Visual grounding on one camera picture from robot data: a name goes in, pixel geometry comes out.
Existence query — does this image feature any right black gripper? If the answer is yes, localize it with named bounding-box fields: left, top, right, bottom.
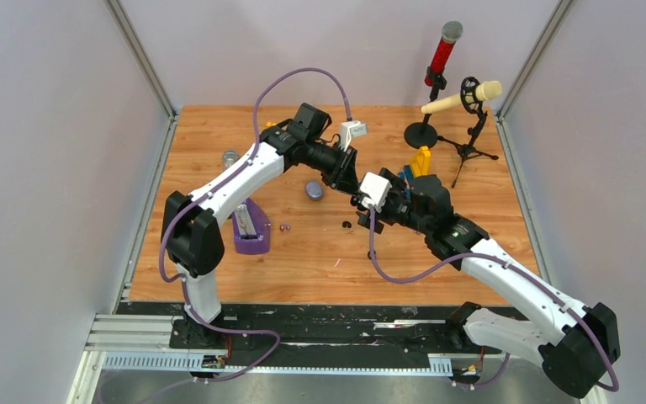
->
left=357, top=170, right=430, bottom=237

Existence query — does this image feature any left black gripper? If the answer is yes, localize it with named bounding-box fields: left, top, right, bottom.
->
left=304, top=139, right=361, bottom=199

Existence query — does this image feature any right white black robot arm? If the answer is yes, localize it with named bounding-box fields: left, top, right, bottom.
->
left=352, top=169, right=620, bottom=398

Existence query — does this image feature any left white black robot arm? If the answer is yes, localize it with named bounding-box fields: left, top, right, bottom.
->
left=161, top=104, right=368, bottom=348

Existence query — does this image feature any colourful toy block pile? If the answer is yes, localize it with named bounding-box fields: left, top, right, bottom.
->
left=397, top=146, right=432, bottom=184

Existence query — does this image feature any purple stapler box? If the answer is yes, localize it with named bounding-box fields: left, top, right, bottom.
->
left=230, top=198, right=271, bottom=255

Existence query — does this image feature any clear glitter tube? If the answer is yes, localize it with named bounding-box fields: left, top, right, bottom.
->
left=222, top=149, right=240, bottom=169

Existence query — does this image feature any black tripod mic stand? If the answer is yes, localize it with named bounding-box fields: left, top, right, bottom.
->
left=437, top=77, right=499, bottom=189

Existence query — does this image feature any cream microphone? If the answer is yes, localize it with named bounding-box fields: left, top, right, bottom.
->
left=421, top=81, right=503, bottom=114

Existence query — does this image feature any red microphone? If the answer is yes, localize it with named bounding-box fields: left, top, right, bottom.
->
left=425, top=20, right=463, bottom=87

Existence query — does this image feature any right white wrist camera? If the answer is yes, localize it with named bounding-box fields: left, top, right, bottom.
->
left=359, top=172, right=392, bottom=213

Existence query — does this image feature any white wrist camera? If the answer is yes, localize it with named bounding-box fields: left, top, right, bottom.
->
left=359, top=172, right=392, bottom=213
left=338, top=120, right=368, bottom=151

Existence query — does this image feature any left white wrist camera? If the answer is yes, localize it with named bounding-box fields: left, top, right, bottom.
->
left=338, top=120, right=368, bottom=151

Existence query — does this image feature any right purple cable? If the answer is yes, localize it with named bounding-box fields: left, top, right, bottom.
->
left=367, top=207, right=621, bottom=393

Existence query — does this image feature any purple cable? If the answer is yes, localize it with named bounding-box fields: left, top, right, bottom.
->
left=367, top=207, right=621, bottom=393
left=157, top=67, right=354, bottom=404

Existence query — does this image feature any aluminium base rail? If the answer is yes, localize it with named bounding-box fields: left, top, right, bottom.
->
left=66, top=303, right=608, bottom=404

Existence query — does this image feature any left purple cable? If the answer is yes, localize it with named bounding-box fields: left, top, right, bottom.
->
left=157, top=67, right=354, bottom=404

